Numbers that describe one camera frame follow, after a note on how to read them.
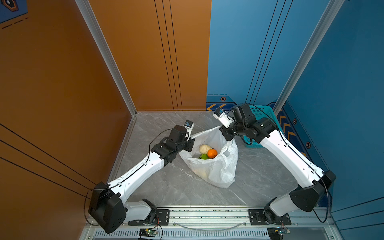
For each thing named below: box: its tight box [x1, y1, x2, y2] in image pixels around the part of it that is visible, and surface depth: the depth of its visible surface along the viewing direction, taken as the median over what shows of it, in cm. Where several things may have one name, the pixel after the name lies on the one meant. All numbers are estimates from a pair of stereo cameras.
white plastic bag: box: [179, 125, 239, 189], surface depth 73 cm
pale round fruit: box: [199, 144, 212, 154], surface depth 93 cm
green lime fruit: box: [199, 153, 209, 160], surface depth 91 cm
